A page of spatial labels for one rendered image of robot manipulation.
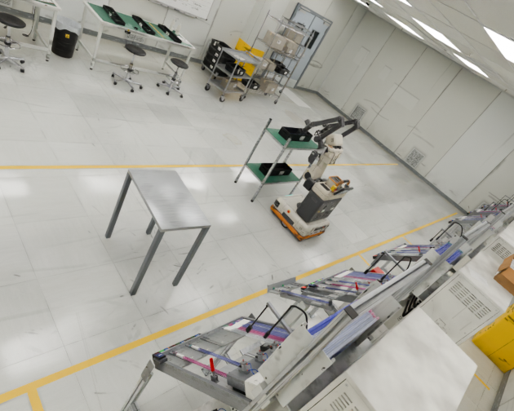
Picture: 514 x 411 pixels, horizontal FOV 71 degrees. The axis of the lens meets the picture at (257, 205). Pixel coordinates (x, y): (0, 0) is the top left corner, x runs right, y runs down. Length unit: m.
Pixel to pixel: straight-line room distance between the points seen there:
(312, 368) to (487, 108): 10.57
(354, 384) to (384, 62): 11.75
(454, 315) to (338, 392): 1.47
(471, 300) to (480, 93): 9.35
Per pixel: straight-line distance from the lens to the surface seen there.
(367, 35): 13.09
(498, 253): 4.01
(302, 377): 1.38
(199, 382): 1.88
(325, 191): 4.59
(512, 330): 6.01
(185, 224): 2.81
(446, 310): 2.66
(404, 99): 12.12
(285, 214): 4.90
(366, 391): 1.30
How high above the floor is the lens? 2.55
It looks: 30 degrees down
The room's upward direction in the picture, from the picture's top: 32 degrees clockwise
